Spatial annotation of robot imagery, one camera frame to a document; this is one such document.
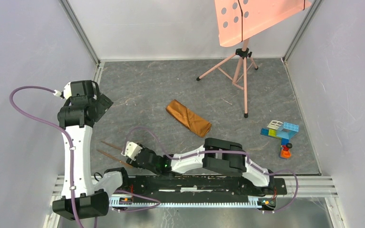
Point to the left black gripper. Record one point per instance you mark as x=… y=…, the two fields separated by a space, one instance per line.
x=103 y=104

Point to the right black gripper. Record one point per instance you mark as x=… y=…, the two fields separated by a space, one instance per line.
x=144 y=149

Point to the orange cloth napkin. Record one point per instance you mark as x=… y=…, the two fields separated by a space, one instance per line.
x=188 y=118

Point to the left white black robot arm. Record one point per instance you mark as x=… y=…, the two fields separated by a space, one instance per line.
x=80 y=197

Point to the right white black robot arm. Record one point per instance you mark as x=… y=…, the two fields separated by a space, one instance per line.
x=219 y=156

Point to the yellow green toy block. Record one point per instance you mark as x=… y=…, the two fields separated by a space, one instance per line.
x=272 y=133

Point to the orange toy block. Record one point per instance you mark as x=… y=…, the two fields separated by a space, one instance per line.
x=285 y=154

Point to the red black toy figure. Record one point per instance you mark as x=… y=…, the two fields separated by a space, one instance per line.
x=286 y=147

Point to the blue toy brick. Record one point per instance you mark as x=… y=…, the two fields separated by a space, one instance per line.
x=285 y=132

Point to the pink music stand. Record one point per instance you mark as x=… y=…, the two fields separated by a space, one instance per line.
x=238 y=21

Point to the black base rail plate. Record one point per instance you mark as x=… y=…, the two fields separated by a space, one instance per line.
x=198 y=188

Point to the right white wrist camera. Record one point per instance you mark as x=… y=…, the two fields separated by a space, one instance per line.
x=131 y=150

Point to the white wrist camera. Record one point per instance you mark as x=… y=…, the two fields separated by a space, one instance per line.
x=65 y=94
x=131 y=150

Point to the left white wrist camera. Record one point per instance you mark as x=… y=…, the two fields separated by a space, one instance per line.
x=65 y=94

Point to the white toy window frame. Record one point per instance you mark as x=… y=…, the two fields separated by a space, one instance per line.
x=274 y=124

